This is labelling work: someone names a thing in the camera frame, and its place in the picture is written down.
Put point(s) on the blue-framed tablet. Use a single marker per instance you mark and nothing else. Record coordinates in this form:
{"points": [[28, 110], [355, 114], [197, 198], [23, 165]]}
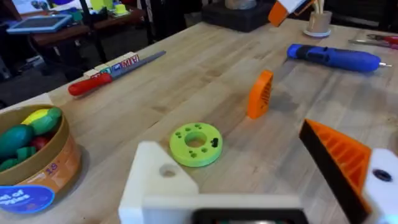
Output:
{"points": [[38, 23]]}

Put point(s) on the row of toy letter blocks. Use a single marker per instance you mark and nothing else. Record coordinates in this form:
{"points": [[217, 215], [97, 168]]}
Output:
{"points": [[119, 65]]}

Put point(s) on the orange ribbed wedge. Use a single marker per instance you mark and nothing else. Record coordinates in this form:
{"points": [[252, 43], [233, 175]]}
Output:
{"points": [[260, 95]]}

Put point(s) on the finger of the orange white right gripper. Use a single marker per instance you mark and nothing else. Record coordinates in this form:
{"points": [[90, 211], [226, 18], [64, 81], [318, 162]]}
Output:
{"points": [[278, 14]]}

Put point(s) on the green disc with holes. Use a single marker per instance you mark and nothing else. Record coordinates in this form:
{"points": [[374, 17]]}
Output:
{"points": [[186, 154]]}

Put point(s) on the blue electric screwdriver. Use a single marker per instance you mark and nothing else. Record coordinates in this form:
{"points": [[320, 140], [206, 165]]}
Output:
{"points": [[335, 57]]}

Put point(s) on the brown side table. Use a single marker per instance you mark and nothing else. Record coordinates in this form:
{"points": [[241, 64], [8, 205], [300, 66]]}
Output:
{"points": [[62, 32]]}

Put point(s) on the bare white left gripper left finger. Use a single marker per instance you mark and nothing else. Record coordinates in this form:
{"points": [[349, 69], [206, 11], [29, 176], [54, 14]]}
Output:
{"points": [[152, 183]]}

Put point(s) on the yellow-green toy blocks heap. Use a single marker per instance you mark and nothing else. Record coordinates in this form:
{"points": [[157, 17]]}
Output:
{"points": [[107, 6]]}

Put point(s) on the orange white left gripper right finger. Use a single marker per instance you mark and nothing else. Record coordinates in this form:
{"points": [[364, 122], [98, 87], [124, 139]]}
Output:
{"points": [[348, 161]]}

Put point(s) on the cardboard tub of toy vegetables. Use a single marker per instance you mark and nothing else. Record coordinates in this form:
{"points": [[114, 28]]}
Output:
{"points": [[40, 165]]}

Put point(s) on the small black screw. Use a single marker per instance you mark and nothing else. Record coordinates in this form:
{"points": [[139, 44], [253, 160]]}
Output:
{"points": [[214, 142]]}

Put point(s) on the beige cup with wooden cutlery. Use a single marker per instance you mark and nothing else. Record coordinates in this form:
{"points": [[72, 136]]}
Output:
{"points": [[318, 21]]}

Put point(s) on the black box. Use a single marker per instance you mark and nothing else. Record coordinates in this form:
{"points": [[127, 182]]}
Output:
{"points": [[236, 18]]}

